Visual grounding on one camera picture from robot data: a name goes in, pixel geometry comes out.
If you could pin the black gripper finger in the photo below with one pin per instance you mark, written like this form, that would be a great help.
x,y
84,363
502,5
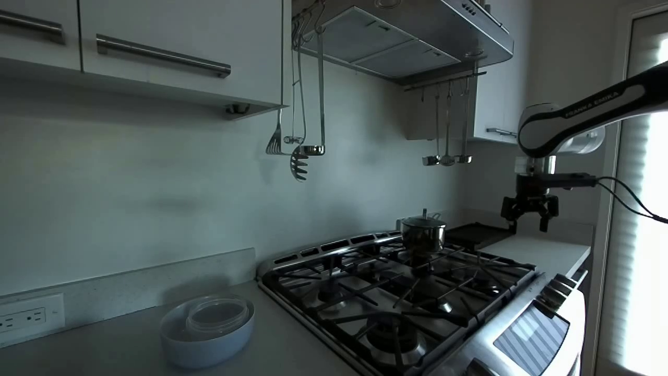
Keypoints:
x,y
513,210
548,210

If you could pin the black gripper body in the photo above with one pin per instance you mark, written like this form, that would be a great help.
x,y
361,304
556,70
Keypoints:
x,y
536,189

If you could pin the glass pot lid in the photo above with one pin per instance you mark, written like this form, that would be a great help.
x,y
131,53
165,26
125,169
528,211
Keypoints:
x,y
423,222

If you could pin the small steel saucepan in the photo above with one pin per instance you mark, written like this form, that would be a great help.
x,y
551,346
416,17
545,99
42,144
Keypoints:
x,y
425,239

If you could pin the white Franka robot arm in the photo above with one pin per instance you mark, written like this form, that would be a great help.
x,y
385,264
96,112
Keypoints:
x,y
585,116

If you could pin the black griddle tray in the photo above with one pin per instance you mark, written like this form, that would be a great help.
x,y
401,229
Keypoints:
x,y
477,235

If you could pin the white window blind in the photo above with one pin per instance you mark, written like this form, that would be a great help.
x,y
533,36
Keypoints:
x,y
644,210

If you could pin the stainless steel gas range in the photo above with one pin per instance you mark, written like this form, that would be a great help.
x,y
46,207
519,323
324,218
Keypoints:
x,y
418,306

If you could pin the steel range hood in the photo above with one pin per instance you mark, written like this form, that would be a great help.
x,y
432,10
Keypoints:
x,y
411,34

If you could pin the hanging pasta fork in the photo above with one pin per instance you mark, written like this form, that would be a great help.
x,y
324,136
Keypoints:
x,y
299,169

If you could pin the hanging long steel utensil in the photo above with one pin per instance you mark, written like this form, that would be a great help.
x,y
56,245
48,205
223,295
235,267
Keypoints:
x,y
321,106

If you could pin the hanging steel spatula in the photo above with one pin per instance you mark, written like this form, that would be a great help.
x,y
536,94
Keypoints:
x,y
276,144

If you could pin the under cabinet light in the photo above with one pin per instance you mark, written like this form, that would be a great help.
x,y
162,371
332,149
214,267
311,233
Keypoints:
x,y
236,109

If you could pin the pale blue bowl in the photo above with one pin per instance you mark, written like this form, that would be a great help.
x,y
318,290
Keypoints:
x,y
210,347

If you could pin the wide white cabinet door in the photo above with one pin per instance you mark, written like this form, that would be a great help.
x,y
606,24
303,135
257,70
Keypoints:
x,y
180,48

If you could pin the narrow white cabinet door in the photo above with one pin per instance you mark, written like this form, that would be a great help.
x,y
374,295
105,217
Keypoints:
x,y
34,32

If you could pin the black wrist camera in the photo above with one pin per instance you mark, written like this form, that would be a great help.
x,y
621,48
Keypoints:
x,y
575,181

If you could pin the tall white wall cabinet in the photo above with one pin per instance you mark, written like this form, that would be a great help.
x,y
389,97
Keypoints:
x,y
502,90

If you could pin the white double wall outlet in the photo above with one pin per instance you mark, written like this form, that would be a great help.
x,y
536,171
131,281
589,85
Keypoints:
x,y
33,321

